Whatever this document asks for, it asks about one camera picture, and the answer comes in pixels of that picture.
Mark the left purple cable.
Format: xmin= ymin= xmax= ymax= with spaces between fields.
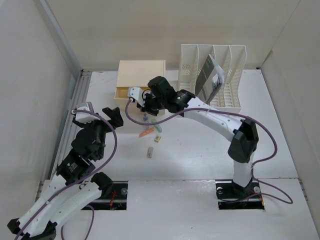
xmin=13 ymin=109 xmax=118 ymax=240

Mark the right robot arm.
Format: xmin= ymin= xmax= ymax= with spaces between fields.
xmin=128 ymin=76 xmax=259 ymax=197

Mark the aluminium frame rail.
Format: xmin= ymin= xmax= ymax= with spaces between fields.
xmin=34 ymin=0 xmax=91 ymax=180

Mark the grey setup guide booklet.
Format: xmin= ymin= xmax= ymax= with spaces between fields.
xmin=194 ymin=54 xmax=225 ymax=105

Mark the small clear spray bottle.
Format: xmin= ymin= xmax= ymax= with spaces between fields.
xmin=143 ymin=113 xmax=149 ymax=123

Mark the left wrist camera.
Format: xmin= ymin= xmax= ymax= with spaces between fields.
xmin=71 ymin=101 xmax=95 ymax=124

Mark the green translucent case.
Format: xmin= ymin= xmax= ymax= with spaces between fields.
xmin=151 ymin=119 xmax=163 ymax=133

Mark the cream drawer cabinet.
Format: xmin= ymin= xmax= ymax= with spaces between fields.
xmin=114 ymin=60 xmax=166 ymax=110

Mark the orange translucent case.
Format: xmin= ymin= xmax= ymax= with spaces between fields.
xmin=139 ymin=127 xmax=154 ymax=138

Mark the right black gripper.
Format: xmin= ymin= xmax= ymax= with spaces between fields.
xmin=137 ymin=92 xmax=167 ymax=117

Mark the white file organizer rack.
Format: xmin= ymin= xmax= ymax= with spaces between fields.
xmin=178 ymin=44 xmax=247 ymax=114

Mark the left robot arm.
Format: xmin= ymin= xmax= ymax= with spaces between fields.
xmin=7 ymin=102 xmax=124 ymax=240

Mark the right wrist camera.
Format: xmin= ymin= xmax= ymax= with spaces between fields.
xmin=127 ymin=86 xmax=145 ymax=107

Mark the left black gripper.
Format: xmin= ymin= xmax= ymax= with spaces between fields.
xmin=75 ymin=107 xmax=123 ymax=159

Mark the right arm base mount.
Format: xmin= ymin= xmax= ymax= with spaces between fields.
xmin=215 ymin=179 xmax=265 ymax=210

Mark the small yellow eraser block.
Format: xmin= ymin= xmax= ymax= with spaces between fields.
xmin=154 ymin=135 xmax=162 ymax=143

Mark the white plastic strip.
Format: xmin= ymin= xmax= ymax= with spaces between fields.
xmin=146 ymin=147 xmax=154 ymax=159

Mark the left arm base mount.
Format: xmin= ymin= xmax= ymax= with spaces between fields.
xmin=89 ymin=181 xmax=129 ymax=211

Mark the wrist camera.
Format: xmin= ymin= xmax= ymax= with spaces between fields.
xmin=71 ymin=101 xmax=95 ymax=124
xmin=127 ymin=86 xmax=145 ymax=107

